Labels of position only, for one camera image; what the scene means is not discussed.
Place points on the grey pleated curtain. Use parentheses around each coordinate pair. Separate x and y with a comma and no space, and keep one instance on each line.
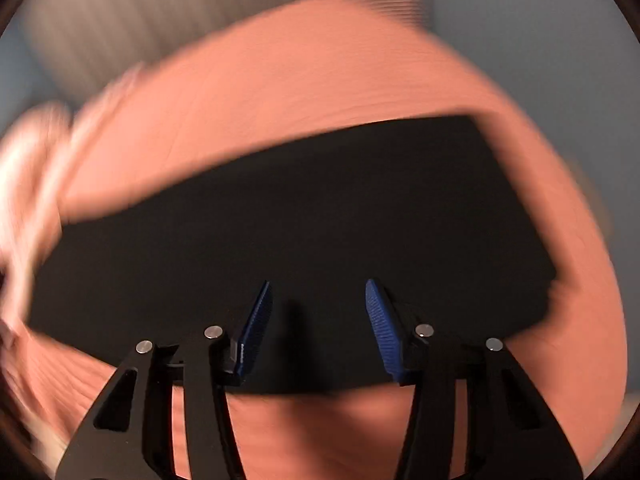
(125,15)

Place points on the black pants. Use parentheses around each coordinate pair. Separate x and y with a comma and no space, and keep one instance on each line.
(300,220)

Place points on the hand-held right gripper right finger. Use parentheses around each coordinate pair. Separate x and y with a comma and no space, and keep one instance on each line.
(382,325)

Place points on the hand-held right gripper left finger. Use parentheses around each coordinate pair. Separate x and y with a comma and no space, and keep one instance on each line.
(256,325)

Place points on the bed with orange quilt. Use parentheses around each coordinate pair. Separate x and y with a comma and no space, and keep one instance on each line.
(300,75)

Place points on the pink dotted pillow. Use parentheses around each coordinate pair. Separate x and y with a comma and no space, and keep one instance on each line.
(27,170)

